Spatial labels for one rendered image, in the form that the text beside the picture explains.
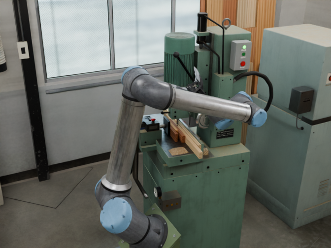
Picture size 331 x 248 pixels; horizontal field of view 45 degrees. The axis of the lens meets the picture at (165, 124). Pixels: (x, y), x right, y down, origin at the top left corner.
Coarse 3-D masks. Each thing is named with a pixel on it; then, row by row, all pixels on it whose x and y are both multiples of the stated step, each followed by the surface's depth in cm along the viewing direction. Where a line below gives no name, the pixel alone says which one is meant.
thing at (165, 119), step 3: (165, 117) 247; (165, 120) 245; (168, 120) 244; (165, 123) 246; (168, 123) 242; (162, 126) 245; (165, 126) 246; (168, 126) 243; (165, 129) 248; (168, 129) 244; (168, 132) 245
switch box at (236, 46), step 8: (240, 40) 226; (248, 40) 226; (232, 48) 225; (240, 48) 223; (248, 48) 225; (232, 56) 227; (240, 56) 225; (248, 56) 227; (232, 64) 228; (248, 64) 229
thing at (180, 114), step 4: (168, 108) 246; (172, 108) 241; (172, 112) 241; (176, 112) 242; (180, 112) 243; (184, 112) 244; (192, 112) 246; (172, 116) 242; (176, 116) 243; (180, 116) 244; (184, 116) 245; (188, 116) 246; (192, 116) 247
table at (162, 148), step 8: (160, 120) 266; (168, 136) 245; (160, 144) 235; (168, 144) 235; (176, 144) 236; (184, 144) 236; (160, 152) 235; (168, 152) 227; (192, 152) 227; (168, 160) 222; (176, 160) 224; (184, 160) 225; (192, 160) 227; (200, 160) 229
